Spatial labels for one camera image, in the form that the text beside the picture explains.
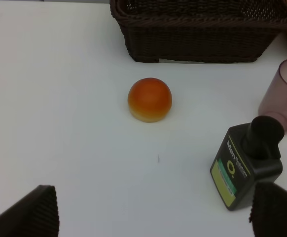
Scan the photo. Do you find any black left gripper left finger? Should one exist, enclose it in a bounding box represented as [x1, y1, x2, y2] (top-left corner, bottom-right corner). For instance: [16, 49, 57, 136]
[0, 185, 60, 237]

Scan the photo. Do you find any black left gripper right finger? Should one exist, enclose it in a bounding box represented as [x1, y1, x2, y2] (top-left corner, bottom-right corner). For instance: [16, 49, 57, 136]
[249, 182, 287, 237]

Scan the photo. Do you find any black pump bottle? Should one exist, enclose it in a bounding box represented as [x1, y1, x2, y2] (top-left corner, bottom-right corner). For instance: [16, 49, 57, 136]
[210, 116, 285, 211]

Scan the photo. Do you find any purple translucent plastic cup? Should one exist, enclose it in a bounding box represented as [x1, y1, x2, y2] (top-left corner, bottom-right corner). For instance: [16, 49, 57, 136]
[258, 60, 287, 132]

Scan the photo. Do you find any round orange bread bun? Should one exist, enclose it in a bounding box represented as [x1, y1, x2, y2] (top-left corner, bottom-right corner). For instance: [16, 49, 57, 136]
[127, 78, 172, 123]

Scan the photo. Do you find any dark brown wicker basket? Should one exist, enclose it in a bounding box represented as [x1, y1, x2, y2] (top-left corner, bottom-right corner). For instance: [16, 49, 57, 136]
[109, 0, 287, 63]

